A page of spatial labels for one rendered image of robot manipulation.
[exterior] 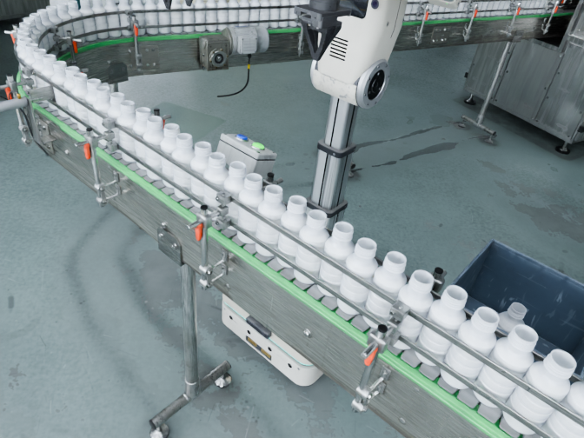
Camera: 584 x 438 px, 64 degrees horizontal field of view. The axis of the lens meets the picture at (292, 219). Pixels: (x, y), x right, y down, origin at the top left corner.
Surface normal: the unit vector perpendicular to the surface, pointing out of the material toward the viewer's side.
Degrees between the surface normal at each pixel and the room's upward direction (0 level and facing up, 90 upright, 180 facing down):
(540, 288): 90
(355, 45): 90
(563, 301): 90
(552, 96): 90
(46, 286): 0
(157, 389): 0
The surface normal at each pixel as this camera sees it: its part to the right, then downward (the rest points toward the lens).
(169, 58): 0.51, 0.56
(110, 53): 0.77, 0.45
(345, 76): -0.66, 0.40
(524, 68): -0.85, 0.24
